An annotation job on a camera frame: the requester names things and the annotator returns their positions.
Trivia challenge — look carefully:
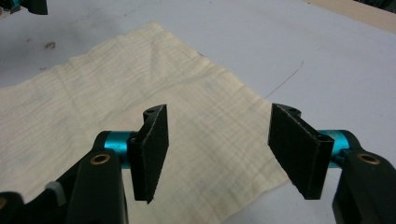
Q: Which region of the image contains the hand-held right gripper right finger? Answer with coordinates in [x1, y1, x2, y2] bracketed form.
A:
[267, 103, 351, 201]

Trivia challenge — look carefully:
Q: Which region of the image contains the cream patterned cloth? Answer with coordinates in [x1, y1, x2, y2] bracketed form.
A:
[0, 21, 289, 224]

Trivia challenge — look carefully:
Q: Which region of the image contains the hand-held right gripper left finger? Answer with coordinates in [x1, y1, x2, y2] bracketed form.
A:
[104, 104, 170, 204]

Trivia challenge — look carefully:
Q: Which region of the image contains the white foam mat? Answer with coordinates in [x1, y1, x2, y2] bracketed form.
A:
[0, 0, 396, 224]

